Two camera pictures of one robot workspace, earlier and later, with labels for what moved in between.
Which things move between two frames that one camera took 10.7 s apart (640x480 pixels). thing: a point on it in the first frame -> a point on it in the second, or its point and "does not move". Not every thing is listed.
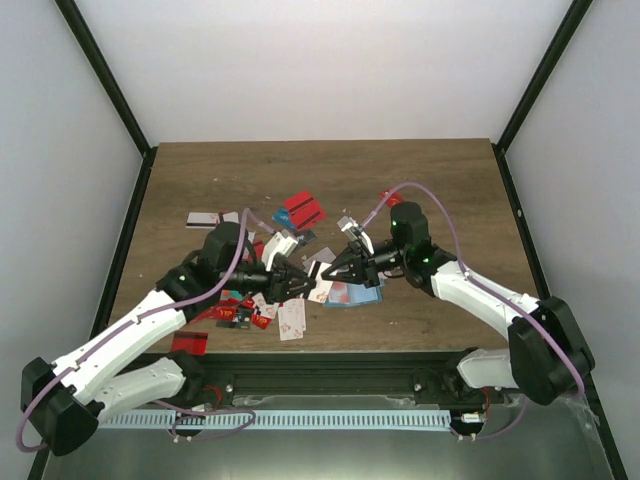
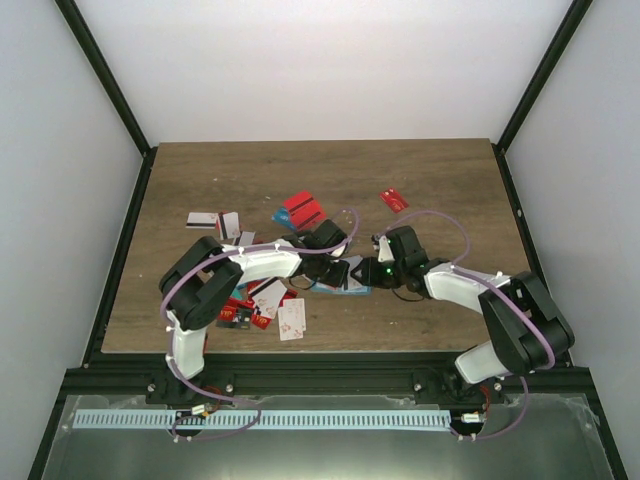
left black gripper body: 272,293 -> 325,275
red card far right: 394,199 does not move
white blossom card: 292,319 does not move
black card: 242,321 does not move
